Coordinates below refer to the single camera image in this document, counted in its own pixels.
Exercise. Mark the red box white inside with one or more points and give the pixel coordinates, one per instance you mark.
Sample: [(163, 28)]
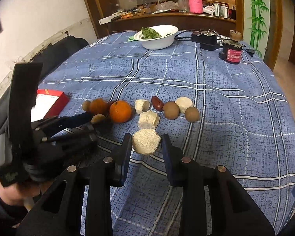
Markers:
[(49, 103)]

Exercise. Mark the black power adapter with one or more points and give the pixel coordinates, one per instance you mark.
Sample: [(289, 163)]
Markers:
[(206, 38)]

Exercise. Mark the blue plaid tablecloth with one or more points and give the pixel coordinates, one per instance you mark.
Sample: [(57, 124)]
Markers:
[(245, 124)]

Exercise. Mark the white bowl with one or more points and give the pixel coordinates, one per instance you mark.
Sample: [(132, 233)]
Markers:
[(159, 43)]

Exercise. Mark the wooden cabinet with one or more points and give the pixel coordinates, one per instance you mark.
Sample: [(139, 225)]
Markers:
[(98, 9)]

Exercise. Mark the black jar red label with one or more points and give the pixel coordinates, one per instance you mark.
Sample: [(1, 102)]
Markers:
[(231, 48)]

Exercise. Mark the small beige piece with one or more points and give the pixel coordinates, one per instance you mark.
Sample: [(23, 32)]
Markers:
[(98, 118)]

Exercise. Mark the small brown round fruit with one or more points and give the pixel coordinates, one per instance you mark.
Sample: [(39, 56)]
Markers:
[(85, 105)]

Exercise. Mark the clear glass jar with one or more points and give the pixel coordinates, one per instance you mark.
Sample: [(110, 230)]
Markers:
[(183, 6)]

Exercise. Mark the large orange tangerine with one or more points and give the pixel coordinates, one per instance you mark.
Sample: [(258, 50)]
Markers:
[(120, 111)]

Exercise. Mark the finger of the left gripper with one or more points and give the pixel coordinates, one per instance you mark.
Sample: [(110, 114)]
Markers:
[(48, 127), (98, 128)]

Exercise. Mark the small orange tangerine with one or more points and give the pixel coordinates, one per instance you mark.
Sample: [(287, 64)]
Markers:
[(98, 106)]

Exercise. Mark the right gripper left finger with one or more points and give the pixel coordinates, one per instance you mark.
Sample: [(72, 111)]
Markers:
[(59, 210)]

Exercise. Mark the red date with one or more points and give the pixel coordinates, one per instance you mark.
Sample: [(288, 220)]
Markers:
[(157, 103)]

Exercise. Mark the pink thermos bottle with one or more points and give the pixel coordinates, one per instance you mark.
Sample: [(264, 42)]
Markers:
[(195, 6)]

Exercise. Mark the white layered cake piece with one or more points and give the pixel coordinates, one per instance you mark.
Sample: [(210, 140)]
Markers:
[(148, 119)]

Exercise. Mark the sesame rice cake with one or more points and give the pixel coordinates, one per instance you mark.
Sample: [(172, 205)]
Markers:
[(145, 141)]

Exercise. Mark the left hand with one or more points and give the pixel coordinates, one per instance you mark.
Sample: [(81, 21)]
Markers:
[(16, 194)]

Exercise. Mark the green cloth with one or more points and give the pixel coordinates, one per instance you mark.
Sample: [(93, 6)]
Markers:
[(132, 38)]

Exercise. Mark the white round cake piece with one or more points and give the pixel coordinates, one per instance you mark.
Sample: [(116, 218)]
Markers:
[(183, 103)]

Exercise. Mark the black sofa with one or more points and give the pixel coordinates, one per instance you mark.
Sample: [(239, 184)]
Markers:
[(51, 58)]

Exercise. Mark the green leafy vegetables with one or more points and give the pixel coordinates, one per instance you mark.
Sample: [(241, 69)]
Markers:
[(149, 34)]

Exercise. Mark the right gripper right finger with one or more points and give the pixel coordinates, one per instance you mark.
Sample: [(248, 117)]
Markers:
[(233, 211)]

